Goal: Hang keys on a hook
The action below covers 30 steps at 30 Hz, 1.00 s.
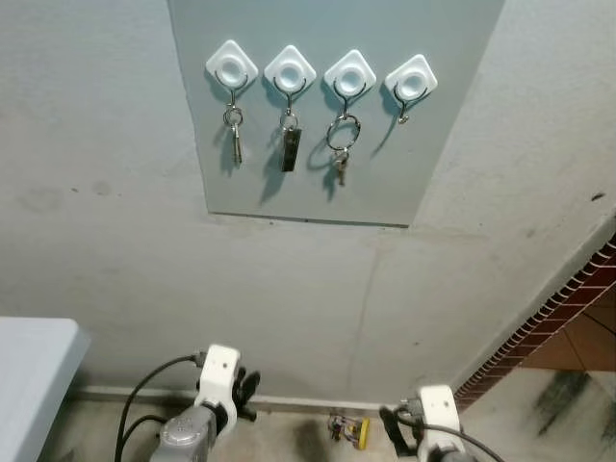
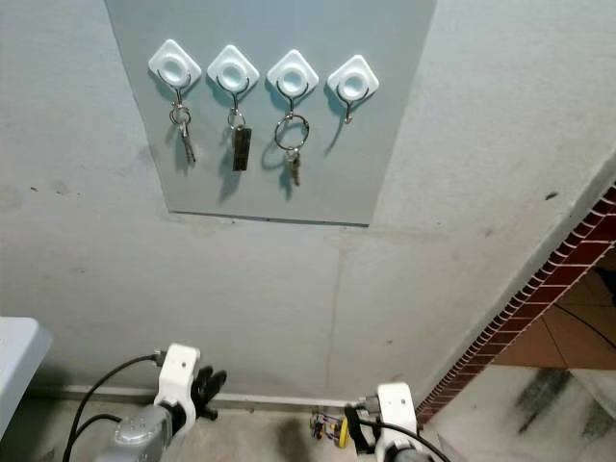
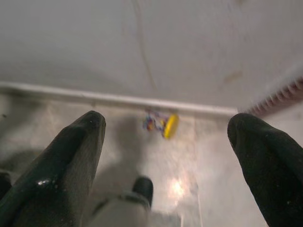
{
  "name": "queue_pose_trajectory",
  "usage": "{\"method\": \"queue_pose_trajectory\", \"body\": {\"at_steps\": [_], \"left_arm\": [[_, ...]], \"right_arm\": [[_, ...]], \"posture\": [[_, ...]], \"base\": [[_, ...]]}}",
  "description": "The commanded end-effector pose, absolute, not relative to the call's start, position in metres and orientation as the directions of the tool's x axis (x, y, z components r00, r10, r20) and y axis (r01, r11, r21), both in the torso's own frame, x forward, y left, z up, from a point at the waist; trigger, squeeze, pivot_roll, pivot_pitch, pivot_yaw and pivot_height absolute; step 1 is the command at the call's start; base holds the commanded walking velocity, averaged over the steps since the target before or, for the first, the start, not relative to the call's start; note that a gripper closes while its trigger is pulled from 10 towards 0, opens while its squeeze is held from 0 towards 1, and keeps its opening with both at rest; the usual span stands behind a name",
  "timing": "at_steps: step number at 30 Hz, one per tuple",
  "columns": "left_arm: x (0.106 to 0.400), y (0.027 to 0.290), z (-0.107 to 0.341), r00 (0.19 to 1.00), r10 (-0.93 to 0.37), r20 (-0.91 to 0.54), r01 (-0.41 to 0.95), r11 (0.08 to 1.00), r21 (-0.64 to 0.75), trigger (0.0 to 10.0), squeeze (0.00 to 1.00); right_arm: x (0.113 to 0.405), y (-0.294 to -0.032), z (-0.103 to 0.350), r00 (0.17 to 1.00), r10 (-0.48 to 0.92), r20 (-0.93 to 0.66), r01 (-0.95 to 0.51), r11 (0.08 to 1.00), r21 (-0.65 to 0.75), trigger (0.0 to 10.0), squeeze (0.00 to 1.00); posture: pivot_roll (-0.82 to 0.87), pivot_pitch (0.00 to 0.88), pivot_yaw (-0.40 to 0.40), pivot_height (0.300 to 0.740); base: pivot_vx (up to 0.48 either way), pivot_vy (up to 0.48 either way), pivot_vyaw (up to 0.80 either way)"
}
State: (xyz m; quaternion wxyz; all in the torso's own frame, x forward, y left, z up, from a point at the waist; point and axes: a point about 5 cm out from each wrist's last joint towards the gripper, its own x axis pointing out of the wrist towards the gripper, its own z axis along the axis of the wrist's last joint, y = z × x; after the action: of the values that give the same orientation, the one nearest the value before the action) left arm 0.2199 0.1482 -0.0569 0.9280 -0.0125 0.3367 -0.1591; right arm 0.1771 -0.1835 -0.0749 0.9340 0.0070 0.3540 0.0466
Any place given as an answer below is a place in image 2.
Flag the keys with yellow tag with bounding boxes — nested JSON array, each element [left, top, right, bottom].
[[310, 412, 350, 449]]

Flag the white plastic table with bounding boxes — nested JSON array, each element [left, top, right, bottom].
[[0, 318, 53, 436]]

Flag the red brick skirting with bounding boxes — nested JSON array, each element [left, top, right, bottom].
[[416, 188, 616, 424]]

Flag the dark rectangular key fob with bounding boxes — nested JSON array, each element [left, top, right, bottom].
[[232, 109, 253, 172]]

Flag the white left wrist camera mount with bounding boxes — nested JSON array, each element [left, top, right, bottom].
[[157, 344, 202, 424]]

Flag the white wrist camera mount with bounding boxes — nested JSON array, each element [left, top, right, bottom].
[[375, 382, 420, 453], [157, 344, 202, 424]]

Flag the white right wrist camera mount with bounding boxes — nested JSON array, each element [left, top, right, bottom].
[[375, 382, 420, 453]]

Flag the long black left arm cable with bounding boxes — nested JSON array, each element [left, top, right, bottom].
[[63, 352, 165, 462]]

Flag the short black left arm cable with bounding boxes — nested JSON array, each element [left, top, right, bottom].
[[75, 414, 121, 459]]

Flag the large key ring with key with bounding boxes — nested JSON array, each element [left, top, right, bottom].
[[273, 113, 311, 187]]

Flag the grey wall board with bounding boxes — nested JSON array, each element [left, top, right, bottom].
[[104, 0, 437, 227]]

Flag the small silver key on ring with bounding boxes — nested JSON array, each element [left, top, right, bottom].
[[169, 103, 198, 165]]

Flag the white diamond wall hook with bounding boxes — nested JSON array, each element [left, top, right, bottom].
[[326, 55, 380, 124], [267, 49, 321, 116], [207, 44, 261, 113], [148, 38, 203, 107]]

